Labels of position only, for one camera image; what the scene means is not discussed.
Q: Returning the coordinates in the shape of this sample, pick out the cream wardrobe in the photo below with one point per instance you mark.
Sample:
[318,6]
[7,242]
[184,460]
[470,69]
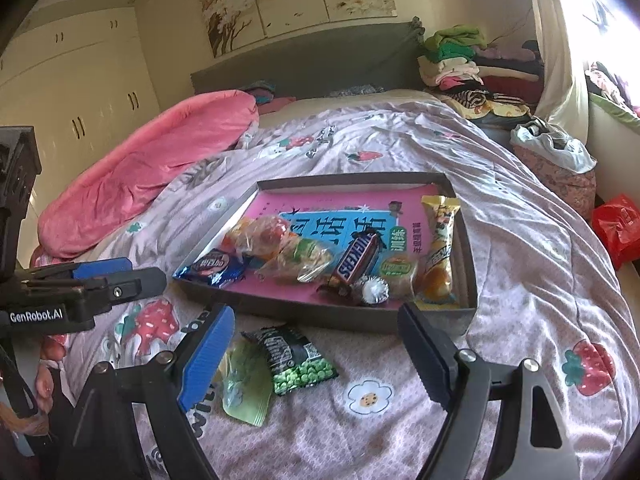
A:
[90,85]

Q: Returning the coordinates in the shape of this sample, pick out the blue cookie packet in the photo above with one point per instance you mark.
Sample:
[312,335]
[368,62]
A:
[215,266]

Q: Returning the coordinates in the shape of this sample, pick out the person's left hand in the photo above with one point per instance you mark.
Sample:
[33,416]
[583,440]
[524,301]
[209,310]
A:
[45,390]

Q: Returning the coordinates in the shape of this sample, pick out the white plastic bag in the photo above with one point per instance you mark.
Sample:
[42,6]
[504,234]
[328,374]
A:
[575,157]

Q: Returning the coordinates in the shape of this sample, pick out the small green label pastry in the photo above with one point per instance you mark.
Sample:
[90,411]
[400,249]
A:
[399,275]

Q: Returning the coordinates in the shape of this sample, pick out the pink blanket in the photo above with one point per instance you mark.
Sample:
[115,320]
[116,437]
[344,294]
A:
[150,160]

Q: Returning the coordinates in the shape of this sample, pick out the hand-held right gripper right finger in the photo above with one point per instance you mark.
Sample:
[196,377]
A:
[430,360]

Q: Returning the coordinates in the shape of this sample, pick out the clothes heap on windowsill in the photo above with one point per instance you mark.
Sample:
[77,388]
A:
[607,82]

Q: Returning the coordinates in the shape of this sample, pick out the green windowsill cushion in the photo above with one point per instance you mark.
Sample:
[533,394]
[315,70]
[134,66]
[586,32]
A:
[615,110]

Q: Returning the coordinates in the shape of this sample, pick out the silver foil ball candy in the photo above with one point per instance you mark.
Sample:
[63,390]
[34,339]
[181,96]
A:
[372,290]

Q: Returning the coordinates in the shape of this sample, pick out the floral fabric bag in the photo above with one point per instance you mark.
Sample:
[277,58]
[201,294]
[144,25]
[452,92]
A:
[570,185]

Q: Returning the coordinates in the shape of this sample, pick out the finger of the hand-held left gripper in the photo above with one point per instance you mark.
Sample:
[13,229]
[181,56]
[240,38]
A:
[130,285]
[100,269]

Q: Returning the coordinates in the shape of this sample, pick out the clear packet green snacks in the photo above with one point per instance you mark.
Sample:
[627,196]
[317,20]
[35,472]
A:
[300,260]

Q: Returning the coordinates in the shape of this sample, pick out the brown chocolate bar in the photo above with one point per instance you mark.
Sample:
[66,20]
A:
[356,257]

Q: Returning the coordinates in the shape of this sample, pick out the clear packet orange snacks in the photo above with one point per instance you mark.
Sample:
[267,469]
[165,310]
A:
[257,235]

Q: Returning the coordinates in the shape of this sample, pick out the red plastic bag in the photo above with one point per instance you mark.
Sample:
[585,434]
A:
[620,230]

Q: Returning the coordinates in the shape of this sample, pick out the blue grey patterned cloth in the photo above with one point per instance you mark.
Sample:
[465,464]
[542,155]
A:
[355,91]

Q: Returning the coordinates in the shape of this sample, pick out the black green pea packet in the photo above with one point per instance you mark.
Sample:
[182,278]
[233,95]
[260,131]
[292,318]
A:
[295,360]

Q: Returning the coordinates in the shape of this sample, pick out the grey cardboard tray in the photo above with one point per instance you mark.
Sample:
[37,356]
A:
[300,307]

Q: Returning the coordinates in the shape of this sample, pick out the cream curtain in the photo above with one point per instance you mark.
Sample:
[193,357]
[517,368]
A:
[560,60]

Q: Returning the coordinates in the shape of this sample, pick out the yellow snack packet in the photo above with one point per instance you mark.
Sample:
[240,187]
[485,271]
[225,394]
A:
[442,240]

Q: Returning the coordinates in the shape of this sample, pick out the pile of folded clothes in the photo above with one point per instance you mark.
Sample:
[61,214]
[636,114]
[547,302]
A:
[460,55]

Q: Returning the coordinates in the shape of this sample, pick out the grey bed headboard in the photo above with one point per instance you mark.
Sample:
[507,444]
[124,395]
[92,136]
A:
[325,65]

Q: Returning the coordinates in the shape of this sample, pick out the light green snack packet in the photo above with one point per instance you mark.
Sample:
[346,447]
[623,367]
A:
[247,390]

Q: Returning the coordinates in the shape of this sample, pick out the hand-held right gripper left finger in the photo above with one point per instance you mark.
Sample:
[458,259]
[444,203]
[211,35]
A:
[207,355]

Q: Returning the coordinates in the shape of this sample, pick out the pink picture book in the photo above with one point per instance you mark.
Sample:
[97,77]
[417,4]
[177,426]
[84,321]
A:
[310,201]

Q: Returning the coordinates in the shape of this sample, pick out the floral wall painting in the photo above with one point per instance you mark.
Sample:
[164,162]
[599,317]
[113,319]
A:
[300,5]

